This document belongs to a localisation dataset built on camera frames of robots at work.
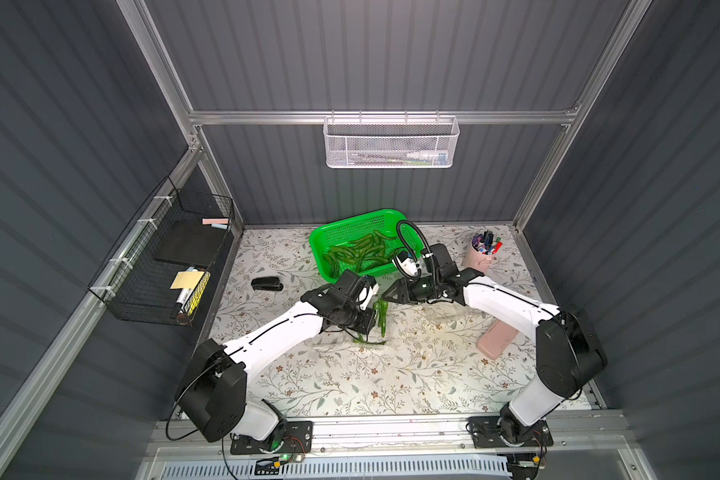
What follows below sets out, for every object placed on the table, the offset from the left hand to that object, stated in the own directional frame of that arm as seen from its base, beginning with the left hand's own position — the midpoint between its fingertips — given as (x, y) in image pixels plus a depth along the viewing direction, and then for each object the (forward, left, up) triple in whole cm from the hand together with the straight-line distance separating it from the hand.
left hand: (374, 323), depth 81 cm
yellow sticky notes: (+4, +45, +16) cm, 48 cm away
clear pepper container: (-1, -1, -5) cm, 5 cm away
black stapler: (+21, +37, -11) cm, 43 cm away
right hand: (+6, -4, +3) cm, 8 cm away
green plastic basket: (+38, +2, -9) cm, 39 cm away
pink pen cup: (+26, -36, 0) cm, 44 cm away
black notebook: (+16, +49, +16) cm, 54 cm away
